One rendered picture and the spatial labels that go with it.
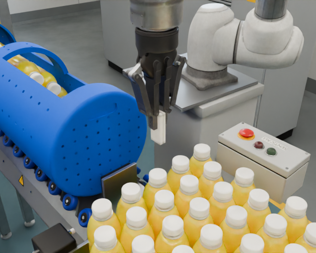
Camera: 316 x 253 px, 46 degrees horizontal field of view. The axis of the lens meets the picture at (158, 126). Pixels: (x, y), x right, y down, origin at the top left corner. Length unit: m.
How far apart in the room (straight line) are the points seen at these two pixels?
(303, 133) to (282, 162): 2.32
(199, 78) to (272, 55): 0.27
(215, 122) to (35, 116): 0.70
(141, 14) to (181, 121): 0.85
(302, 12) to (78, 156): 1.97
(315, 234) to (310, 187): 1.91
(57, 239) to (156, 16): 0.50
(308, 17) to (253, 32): 1.39
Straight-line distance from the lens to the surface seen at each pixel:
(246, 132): 0.95
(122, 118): 0.91
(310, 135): 3.19
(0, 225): 2.23
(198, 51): 1.35
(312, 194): 2.60
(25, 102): 0.96
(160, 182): 0.80
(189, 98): 1.30
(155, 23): 0.61
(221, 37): 1.32
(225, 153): 0.96
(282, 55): 1.32
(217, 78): 1.40
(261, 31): 1.26
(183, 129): 1.42
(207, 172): 0.83
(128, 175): 0.92
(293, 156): 0.92
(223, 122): 1.41
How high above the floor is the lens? 1.61
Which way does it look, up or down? 32 degrees down
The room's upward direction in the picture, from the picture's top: straight up
